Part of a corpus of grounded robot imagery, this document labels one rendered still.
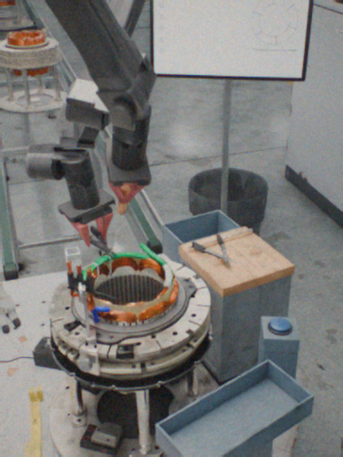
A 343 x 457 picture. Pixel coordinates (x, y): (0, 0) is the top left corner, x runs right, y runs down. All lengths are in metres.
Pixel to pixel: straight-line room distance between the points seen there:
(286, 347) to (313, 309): 1.80
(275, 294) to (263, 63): 0.92
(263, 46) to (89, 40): 1.30
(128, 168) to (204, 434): 0.45
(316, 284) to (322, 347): 0.49
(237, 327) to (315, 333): 1.52
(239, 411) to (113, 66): 0.61
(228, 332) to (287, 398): 0.31
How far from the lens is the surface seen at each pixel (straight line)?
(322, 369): 2.69
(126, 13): 1.12
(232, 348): 1.39
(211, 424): 1.04
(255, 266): 1.33
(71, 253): 1.19
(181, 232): 1.52
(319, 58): 3.73
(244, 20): 2.03
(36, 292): 1.78
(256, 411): 1.06
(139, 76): 0.85
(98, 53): 0.79
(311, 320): 2.93
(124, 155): 0.94
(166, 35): 2.06
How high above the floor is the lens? 1.80
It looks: 31 degrees down
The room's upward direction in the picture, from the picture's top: 1 degrees counter-clockwise
